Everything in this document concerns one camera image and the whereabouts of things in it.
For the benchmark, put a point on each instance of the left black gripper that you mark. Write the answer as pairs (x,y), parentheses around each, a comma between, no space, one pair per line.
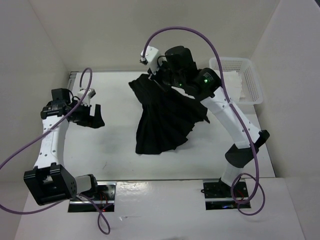
(95,121)

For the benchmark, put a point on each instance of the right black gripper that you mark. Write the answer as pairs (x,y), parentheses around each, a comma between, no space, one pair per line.
(155,78)

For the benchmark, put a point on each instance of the black pleated skirt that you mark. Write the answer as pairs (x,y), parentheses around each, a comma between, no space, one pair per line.
(167,117)

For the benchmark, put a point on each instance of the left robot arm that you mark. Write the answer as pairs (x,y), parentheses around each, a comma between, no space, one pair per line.
(49,181)

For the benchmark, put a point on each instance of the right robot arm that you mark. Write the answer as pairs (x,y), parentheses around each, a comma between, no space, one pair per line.
(179,70)

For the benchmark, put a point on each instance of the white cloth in basket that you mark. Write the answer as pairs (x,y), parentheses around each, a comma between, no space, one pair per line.
(234,87)

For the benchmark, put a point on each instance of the white plastic basket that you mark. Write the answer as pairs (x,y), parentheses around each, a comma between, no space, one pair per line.
(250,80)

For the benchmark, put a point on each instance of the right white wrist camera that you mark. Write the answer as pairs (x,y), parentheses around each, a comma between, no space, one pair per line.
(150,59)

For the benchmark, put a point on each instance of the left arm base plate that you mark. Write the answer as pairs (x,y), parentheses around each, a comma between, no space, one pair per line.
(104,199)

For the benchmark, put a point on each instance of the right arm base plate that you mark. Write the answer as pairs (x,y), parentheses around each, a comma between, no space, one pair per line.
(217,194)

